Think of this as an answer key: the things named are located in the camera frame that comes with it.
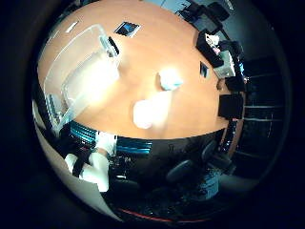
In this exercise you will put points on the clear plastic storage container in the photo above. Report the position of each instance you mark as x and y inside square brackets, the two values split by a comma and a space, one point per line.
[82, 76]

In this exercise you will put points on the small brown object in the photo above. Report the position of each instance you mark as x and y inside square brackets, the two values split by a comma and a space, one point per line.
[220, 83]

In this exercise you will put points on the black flat box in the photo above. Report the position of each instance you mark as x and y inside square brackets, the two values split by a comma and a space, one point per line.
[231, 106]

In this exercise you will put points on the dark shelving unit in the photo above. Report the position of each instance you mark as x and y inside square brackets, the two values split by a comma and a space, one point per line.
[263, 105]

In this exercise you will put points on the white cardboard box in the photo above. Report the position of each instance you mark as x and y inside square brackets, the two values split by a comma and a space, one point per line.
[227, 65]

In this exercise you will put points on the black open bin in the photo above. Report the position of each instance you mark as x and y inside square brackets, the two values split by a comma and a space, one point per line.
[208, 49]

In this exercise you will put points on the black office chair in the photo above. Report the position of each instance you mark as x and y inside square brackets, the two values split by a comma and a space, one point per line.
[187, 168]

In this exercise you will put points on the white tape strip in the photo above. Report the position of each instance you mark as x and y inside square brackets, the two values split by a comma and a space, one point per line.
[71, 26]

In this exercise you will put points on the blue ribbed aluminium rail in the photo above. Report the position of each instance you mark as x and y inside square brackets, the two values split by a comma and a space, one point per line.
[133, 148]

